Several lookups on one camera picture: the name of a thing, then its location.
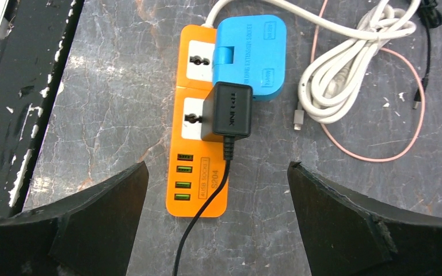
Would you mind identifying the blue folding extension socket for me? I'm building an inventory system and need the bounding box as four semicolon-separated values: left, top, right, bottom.
212;14;287;101

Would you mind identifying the pink thin cable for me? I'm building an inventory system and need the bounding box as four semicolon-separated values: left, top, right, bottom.
310;0;427;164

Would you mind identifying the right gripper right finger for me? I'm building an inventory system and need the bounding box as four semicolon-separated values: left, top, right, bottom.
287;162;442;275

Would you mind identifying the white power strip cord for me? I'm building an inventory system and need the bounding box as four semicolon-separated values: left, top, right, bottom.
201;0;423;131

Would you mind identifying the black power adapter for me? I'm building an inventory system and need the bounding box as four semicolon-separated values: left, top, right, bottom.
201;82;253;143

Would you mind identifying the orange power strip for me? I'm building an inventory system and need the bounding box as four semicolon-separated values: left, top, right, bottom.
166;25;225;217

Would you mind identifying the black thin cable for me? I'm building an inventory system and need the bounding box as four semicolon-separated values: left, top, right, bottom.
407;0;442;110

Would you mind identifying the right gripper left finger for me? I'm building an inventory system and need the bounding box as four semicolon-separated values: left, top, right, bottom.
0;162;149;275

